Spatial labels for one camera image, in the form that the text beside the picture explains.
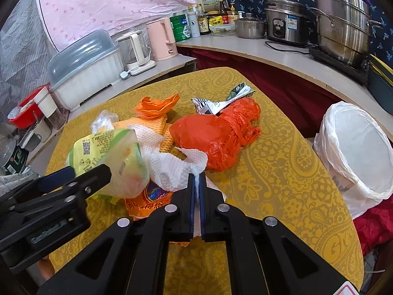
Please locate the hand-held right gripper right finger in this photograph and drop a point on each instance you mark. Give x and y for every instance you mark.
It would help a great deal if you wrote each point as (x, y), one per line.
(202, 196)

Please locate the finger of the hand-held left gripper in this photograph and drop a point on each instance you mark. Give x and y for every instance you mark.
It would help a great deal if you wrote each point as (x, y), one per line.
(58, 178)
(92, 178)

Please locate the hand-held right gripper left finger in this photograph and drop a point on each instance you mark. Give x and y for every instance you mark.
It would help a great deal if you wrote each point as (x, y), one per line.
(192, 196)

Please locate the green yellow snack packet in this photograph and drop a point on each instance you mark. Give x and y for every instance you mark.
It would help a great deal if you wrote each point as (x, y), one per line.
(122, 159)

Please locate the white paper towel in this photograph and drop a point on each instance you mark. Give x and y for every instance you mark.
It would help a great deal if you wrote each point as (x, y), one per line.
(165, 166)

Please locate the large orange plastic bag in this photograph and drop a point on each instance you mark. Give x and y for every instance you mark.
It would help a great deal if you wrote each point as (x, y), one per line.
(208, 138)

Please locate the orange foam net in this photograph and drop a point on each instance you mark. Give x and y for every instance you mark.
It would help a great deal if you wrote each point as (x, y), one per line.
(170, 138)

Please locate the small orange plastic bag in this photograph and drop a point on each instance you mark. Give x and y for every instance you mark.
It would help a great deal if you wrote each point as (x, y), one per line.
(153, 106)

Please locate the trash bin with white liner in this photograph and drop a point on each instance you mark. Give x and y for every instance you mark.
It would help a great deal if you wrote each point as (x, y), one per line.
(353, 135)

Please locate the orange printed packet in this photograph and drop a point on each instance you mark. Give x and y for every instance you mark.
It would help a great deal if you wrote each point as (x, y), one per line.
(150, 201)

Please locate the dark green tin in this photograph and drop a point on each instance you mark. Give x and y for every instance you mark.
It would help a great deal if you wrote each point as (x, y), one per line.
(17, 159)

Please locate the clear plastic bag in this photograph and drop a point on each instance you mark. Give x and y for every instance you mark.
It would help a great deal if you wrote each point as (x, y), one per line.
(104, 119)

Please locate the red plastic container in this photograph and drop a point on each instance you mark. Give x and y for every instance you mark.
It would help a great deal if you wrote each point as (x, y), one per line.
(26, 116)

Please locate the white cup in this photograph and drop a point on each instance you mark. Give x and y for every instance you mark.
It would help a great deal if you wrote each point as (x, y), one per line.
(46, 106)

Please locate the yellow patterned tablecloth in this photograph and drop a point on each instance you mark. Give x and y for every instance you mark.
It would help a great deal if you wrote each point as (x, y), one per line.
(276, 166)

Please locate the silver foil wrapper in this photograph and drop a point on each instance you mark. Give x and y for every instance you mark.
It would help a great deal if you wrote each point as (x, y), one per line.
(215, 104)

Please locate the white box with clear lid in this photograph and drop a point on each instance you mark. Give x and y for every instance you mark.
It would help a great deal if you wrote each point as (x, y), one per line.
(89, 73)

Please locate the white plug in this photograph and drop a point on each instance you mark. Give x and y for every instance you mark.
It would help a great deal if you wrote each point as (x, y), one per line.
(124, 74)

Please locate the white electric kettle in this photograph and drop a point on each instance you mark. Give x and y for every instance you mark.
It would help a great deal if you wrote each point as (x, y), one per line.
(135, 52)

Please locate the red cloth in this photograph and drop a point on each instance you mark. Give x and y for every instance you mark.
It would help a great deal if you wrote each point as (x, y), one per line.
(276, 80)

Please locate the pink electric kettle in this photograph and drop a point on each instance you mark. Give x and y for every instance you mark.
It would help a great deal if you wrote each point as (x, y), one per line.
(161, 40)

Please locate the green can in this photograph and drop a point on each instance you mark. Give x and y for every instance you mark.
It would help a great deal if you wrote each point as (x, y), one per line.
(181, 27)

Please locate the clear container with yellow label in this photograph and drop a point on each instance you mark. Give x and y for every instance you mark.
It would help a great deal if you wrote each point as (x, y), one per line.
(222, 28)

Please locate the dark sauce bottle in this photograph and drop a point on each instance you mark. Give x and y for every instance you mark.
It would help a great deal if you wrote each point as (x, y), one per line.
(203, 23)

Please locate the white bottle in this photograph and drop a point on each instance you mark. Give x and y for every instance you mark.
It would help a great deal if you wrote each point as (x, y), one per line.
(193, 23)

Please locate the small steel pot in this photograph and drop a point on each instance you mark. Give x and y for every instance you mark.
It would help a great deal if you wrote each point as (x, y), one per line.
(250, 29)

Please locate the pink dotted curtain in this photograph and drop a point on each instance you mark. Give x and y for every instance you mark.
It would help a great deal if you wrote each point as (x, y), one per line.
(122, 3)

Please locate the yellow cap bottle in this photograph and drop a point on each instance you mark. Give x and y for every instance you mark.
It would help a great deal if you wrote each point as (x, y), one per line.
(234, 13)

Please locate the black induction cooktop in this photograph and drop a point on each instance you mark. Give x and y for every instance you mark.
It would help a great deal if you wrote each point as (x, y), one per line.
(337, 66)

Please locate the steel rice cooker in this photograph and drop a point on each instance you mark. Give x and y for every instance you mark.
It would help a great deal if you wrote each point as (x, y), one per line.
(285, 24)

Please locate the white green carton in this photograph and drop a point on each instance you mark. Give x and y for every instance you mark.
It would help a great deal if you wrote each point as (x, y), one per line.
(210, 3)

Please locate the large blue basin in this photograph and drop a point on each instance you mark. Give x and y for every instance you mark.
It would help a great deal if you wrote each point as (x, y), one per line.
(380, 95)

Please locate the large steel steamer pot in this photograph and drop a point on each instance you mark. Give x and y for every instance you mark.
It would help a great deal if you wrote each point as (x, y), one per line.
(344, 27)

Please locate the blue yellow-rimmed basin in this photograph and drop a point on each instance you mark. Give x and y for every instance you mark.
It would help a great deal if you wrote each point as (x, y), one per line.
(379, 63)

